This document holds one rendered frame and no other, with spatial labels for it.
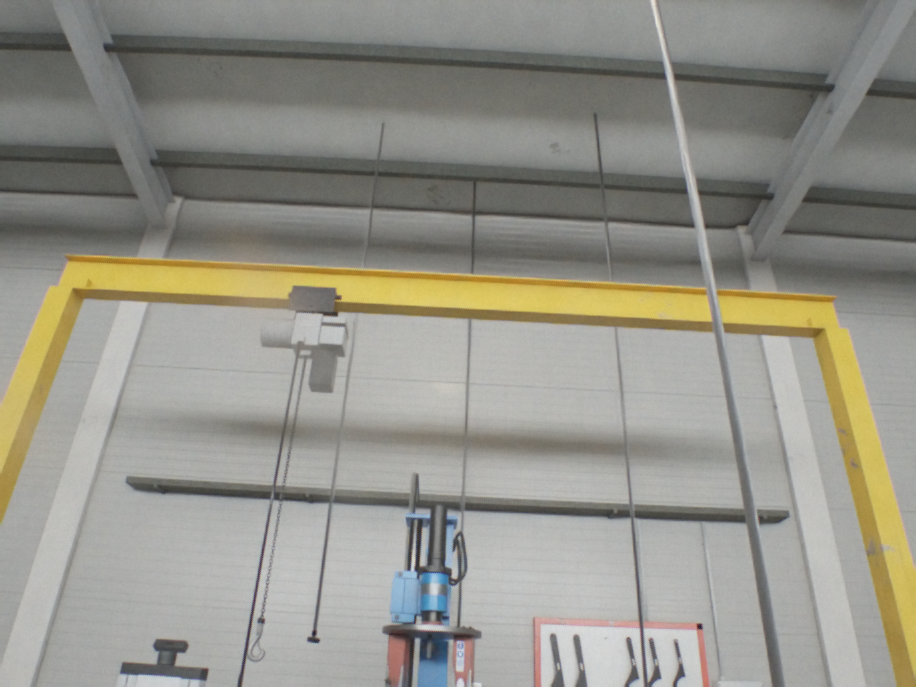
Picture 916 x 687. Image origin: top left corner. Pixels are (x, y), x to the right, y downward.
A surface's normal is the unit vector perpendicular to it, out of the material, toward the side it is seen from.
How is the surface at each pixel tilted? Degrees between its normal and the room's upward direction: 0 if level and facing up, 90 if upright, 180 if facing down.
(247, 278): 90
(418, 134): 173
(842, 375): 90
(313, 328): 90
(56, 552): 90
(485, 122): 173
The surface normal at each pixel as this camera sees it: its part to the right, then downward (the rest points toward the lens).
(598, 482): 0.03, -0.49
